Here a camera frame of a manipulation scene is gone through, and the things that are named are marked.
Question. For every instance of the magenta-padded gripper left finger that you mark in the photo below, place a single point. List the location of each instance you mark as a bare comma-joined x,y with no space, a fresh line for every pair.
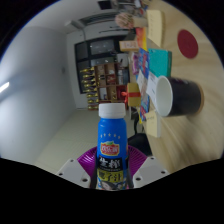
71,171

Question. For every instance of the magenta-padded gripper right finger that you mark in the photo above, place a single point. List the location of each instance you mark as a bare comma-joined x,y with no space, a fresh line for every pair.
151,171

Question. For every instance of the blue drink bottle white cap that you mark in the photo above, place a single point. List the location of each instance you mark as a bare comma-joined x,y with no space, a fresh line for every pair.
111,146

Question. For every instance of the small beige notebook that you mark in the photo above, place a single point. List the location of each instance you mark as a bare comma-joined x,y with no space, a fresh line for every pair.
153,125

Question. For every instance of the yellow gift box red ribbon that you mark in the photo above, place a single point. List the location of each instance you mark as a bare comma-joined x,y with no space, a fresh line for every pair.
132,95

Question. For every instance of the black mug white inside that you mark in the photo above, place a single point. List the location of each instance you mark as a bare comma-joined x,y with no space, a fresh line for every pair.
186,96

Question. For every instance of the white paper sheet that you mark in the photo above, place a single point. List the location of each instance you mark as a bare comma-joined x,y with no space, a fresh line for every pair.
151,86

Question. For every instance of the ceiling light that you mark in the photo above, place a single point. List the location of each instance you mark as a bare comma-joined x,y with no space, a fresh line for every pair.
4,87

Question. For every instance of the small standing orange-white box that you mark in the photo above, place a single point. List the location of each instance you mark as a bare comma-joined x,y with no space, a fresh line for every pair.
128,45

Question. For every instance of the dark glass door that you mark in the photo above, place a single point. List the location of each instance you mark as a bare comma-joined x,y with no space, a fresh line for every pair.
100,46

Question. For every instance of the flat round red coaster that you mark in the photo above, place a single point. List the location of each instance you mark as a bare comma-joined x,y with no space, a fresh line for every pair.
187,44

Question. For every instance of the orange book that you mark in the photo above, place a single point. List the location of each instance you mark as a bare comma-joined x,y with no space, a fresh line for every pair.
141,38

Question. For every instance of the wide beige notebook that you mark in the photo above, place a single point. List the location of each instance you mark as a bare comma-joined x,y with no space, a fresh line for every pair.
155,26

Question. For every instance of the pink flowers in white pot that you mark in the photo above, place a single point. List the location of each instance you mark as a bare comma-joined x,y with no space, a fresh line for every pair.
125,20

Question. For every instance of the black computer monitor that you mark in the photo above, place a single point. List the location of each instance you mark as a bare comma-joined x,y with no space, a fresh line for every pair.
105,4

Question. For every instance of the white wall air conditioner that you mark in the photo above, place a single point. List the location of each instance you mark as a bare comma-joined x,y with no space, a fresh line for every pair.
77,24

